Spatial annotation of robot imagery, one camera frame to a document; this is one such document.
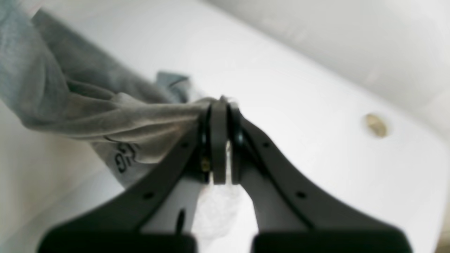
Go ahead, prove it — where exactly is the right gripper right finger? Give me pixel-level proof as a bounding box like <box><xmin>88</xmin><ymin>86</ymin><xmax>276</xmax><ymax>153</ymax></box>
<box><xmin>227</xmin><ymin>103</ymin><xmax>412</xmax><ymax>253</ymax></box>

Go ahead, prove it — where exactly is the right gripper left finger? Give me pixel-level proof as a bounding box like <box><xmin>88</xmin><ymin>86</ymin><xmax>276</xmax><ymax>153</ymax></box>
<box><xmin>38</xmin><ymin>106</ymin><xmax>211</xmax><ymax>253</ymax></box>

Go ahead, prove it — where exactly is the grey Hugging Face t-shirt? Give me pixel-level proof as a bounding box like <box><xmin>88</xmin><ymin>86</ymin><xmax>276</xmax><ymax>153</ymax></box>
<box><xmin>0</xmin><ymin>0</ymin><xmax>216</xmax><ymax>187</ymax></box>

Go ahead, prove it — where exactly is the left table cable grommet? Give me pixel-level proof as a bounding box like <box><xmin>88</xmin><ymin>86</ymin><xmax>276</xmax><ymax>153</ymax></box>
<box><xmin>364</xmin><ymin>113</ymin><xmax>388</xmax><ymax>138</ymax></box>

